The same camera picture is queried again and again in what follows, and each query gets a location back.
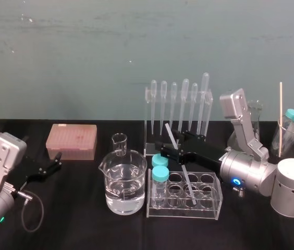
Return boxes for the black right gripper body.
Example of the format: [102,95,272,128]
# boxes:
[178,140,226,172]

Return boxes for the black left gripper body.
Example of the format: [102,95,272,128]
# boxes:
[5,155,38,193]

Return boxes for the clear glass stirring rod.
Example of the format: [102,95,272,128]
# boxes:
[165,123,198,207]

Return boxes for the clear vial with teal cap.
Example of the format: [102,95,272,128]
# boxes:
[152,166,170,207]
[151,154,169,170]

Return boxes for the clear acrylic pipette stand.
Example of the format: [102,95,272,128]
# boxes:
[144,86,214,157]

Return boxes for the pink pipette tip box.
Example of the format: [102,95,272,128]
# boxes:
[45,123,97,160]

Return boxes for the long clear plastic transfer pipette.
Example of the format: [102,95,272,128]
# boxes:
[196,72,210,135]

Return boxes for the small empty glass beaker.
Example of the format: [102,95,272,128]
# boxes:
[111,133,129,157]

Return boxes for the clear acrylic tube rack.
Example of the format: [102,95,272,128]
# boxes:
[145,167,224,221]

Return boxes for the large glass beaker with water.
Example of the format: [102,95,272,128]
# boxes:
[97,149,148,216]

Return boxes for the black table cloth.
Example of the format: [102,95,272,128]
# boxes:
[0,119,294,250]

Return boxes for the clear glass conical flask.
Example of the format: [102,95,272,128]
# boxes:
[226,99,264,155]

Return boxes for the glass beaker holding tubes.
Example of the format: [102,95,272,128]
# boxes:
[271,117,294,159]

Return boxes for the thin wooden stick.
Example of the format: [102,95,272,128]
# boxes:
[278,82,283,158]

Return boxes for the plastic tube with teal cap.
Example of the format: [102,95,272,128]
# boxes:
[284,108,294,136]

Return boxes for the thin dark wrist cable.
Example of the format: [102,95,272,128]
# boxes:
[16,191,45,233]

